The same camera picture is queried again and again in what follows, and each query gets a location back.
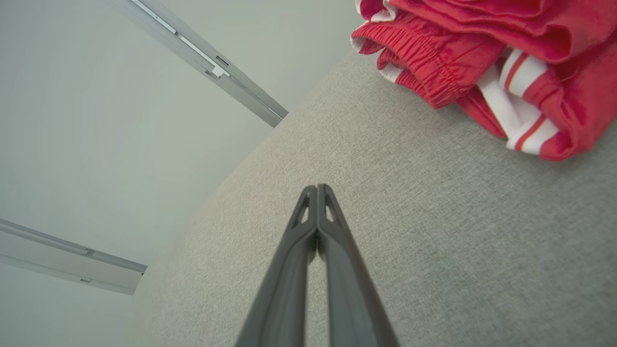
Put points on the red basketball jersey white sleeves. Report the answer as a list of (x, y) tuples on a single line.
[(583, 106)]

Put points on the red shorts white side stripe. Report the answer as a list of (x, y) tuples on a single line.
[(434, 62)]

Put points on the grey metal post white bracket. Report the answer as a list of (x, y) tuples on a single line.
[(226, 72)]

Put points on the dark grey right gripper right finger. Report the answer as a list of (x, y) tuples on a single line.
[(352, 299)]

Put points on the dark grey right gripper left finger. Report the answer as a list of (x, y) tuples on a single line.
[(284, 289)]

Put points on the grey metal frame post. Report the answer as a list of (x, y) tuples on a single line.
[(62, 260)]

